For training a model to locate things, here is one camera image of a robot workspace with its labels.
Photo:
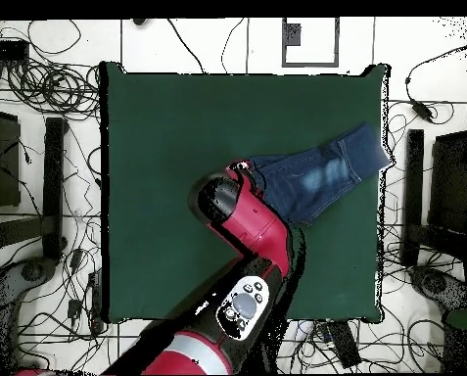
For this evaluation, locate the blue denim jeans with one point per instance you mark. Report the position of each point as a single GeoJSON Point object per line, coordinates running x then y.
{"type": "Point", "coordinates": [315, 180]}

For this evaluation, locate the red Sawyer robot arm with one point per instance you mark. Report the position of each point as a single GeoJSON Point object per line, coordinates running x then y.
{"type": "Point", "coordinates": [252, 227]}

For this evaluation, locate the black flat box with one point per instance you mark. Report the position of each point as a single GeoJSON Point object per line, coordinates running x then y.
{"type": "Point", "coordinates": [6, 50]}

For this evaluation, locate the dark green table cloth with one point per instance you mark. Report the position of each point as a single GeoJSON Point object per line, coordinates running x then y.
{"type": "Point", "coordinates": [170, 117]}

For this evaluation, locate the black stand leg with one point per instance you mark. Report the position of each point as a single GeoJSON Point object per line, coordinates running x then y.
{"type": "Point", "coordinates": [415, 176]}
{"type": "Point", "coordinates": [53, 188]}

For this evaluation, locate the black power adapter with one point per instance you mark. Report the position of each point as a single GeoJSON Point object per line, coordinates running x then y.
{"type": "Point", "coordinates": [423, 111]}

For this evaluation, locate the slim black power strip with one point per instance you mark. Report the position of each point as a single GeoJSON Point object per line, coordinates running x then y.
{"type": "Point", "coordinates": [96, 301]}

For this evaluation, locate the black square case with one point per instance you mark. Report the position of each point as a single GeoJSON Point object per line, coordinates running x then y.
{"type": "Point", "coordinates": [6, 164]}
{"type": "Point", "coordinates": [450, 184]}

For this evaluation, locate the small black plug adapter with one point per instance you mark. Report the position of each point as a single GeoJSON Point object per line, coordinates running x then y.
{"type": "Point", "coordinates": [74, 308]}

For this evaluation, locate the grey chair base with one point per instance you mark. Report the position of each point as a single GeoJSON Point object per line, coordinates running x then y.
{"type": "Point", "coordinates": [436, 284]}
{"type": "Point", "coordinates": [6, 286]}

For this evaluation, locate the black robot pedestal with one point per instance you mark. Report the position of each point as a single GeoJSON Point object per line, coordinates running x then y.
{"type": "Point", "coordinates": [266, 352]}

